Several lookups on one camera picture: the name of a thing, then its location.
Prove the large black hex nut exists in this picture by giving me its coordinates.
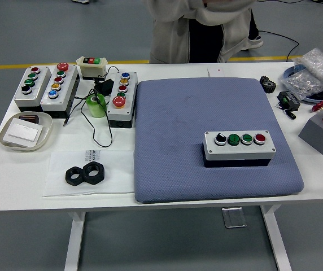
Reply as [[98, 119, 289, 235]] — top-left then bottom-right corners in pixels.
[[81, 161, 106, 185]]

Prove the black module with green connector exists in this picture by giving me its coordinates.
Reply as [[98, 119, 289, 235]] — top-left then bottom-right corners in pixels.
[[277, 90, 302, 112]]

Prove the green tape roll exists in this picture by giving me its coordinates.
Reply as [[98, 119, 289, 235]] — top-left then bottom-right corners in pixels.
[[85, 93, 107, 119]]

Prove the clear printed plastic bag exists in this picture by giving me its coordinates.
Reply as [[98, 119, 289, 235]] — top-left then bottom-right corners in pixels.
[[42, 149, 136, 198]]

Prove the white table leg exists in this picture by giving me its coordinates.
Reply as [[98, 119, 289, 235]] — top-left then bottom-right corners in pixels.
[[260, 205, 292, 271], [63, 211, 86, 271]]

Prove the white shallow tray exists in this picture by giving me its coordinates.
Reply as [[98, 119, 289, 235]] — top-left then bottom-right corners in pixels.
[[0, 111, 54, 152]]

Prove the black adapter cable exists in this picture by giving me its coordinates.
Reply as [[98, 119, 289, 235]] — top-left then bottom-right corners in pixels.
[[63, 65, 120, 148]]

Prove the black gear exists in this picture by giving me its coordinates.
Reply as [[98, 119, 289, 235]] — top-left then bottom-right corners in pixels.
[[259, 75, 277, 93]]

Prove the white flat panel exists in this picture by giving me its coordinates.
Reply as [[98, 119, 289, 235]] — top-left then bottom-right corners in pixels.
[[3, 117, 44, 148]]

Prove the clear bag of washers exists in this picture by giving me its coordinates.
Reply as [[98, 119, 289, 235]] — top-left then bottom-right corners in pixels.
[[280, 47, 323, 101]]

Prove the small black hex nut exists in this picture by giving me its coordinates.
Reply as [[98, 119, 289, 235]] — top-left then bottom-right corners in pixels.
[[64, 166, 84, 186]]

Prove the cream switch box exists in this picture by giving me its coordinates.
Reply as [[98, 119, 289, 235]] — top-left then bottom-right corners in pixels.
[[76, 55, 108, 81]]

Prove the five-button box, blue button end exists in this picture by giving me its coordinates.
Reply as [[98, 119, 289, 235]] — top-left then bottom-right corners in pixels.
[[106, 70, 139, 129]]

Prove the blue round plate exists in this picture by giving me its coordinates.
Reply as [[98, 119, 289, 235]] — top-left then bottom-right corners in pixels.
[[282, 65, 323, 104]]

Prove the blue-grey quilted mat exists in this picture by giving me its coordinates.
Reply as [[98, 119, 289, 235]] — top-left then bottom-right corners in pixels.
[[133, 77, 305, 204]]

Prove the five-button box, mushroom beside green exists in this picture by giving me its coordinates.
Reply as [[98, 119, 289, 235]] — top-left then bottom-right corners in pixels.
[[40, 62, 80, 119]]

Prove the brown small block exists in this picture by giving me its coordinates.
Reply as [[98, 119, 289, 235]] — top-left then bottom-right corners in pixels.
[[18, 113, 41, 125]]

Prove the black power adapter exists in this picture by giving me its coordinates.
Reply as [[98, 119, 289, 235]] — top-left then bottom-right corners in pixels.
[[93, 78, 115, 95]]

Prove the background person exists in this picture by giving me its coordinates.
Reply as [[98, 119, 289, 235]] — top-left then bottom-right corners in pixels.
[[240, 10, 264, 51]]

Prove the black floor cable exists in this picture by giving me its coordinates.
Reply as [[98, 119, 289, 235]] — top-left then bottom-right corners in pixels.
[[259, 29, 300, 62]]

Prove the silver floor plate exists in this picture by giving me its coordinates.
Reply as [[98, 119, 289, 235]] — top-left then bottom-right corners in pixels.
[[221, 207, 247, 229]]

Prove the four-button control box with knob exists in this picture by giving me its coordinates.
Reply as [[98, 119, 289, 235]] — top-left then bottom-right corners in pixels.
[[202, 130, 277, 169]]

